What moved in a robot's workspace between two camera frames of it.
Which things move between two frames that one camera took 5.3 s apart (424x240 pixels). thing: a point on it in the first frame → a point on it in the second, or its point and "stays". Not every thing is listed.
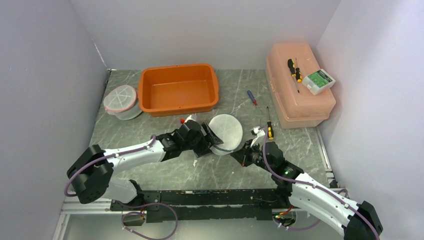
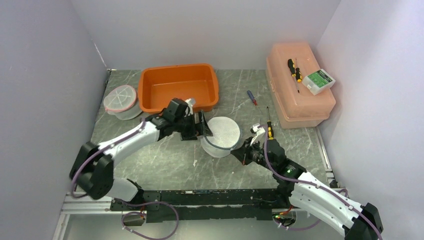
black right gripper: (243, 155) stays
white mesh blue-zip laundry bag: (229, 130) stays
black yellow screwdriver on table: (270, 132) stays
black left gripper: (209, 139) → (193, 133)
